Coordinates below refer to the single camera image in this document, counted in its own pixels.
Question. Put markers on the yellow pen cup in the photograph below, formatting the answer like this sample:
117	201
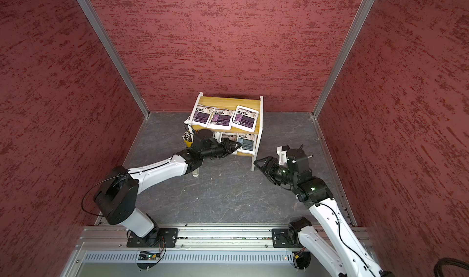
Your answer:
188	138

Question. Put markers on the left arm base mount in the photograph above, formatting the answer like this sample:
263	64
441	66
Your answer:
164	237

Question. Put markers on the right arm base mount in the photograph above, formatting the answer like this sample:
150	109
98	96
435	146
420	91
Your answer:
285	238

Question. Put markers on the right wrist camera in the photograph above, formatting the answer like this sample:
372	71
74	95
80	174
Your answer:
282	155

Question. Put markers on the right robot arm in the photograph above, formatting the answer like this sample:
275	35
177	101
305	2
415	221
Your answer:
342	255

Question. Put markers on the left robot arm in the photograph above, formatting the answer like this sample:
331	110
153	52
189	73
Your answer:
117	195

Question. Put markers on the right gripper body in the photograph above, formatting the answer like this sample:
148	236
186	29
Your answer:
278	173

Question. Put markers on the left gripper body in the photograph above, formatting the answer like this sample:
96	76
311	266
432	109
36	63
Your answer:
221	149

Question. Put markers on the aluminium rail frame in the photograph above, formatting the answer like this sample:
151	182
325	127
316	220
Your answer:
201	250

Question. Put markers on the purple coffee bag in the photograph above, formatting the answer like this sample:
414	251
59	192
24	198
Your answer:
221	119
201	116
245	119

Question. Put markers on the wooden two-tier shelf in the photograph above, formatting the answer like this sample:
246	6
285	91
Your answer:
231	104

